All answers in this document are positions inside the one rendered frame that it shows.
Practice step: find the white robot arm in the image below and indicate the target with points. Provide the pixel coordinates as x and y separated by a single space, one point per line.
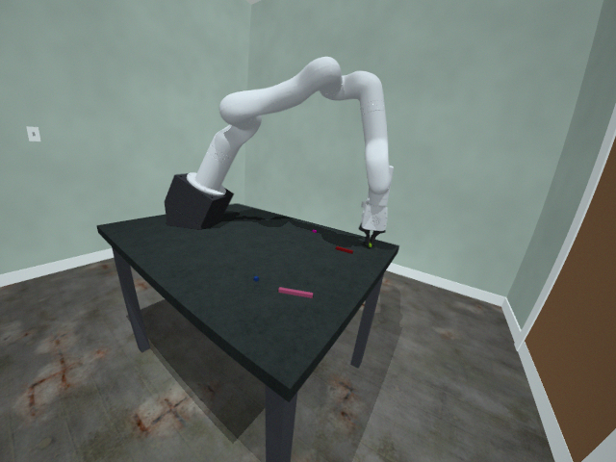
244 110

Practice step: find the pink rod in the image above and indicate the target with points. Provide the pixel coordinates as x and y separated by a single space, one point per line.
295 292

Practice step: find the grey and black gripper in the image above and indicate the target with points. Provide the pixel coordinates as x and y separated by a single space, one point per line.
375 218

